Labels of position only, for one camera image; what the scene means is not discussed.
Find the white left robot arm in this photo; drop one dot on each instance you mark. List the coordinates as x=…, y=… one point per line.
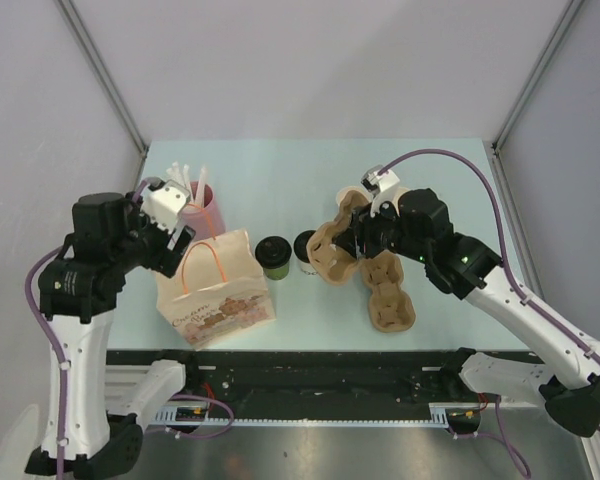
x=79, y=283

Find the black cup lid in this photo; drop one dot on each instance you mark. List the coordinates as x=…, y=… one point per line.
x=273, y=252
x=300, y=245

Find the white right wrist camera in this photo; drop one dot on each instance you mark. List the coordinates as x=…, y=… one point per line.
x=382, y=184

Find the green paper cup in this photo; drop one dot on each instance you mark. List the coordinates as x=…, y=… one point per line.
x=277, y=273

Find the brown pulp cup carrier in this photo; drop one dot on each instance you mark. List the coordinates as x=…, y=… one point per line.
x=390, y=308

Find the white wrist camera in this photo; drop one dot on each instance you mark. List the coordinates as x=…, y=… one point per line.
x=382, y=184
x=163, y=203

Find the white paper cup stack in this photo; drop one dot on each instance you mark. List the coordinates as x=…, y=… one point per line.
x=343, y=192

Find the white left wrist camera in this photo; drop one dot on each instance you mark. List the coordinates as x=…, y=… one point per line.
x=163, y=203

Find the printed paper takeout bag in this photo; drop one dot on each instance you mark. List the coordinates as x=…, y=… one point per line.
x=219, y=290

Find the pink straw holder cup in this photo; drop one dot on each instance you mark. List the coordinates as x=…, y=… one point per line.
x=206, y=222

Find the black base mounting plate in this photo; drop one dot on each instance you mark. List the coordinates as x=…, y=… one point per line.
x=335, y=384

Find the white slotted cable duct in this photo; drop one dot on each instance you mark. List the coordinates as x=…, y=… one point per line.
x=174, y=416

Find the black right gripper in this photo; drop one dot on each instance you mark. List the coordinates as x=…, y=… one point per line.
x=365, y=226

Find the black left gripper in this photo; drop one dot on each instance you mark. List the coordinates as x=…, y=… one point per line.
x=159, y=258

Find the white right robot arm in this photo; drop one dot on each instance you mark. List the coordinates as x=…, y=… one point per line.
x=565, y=382

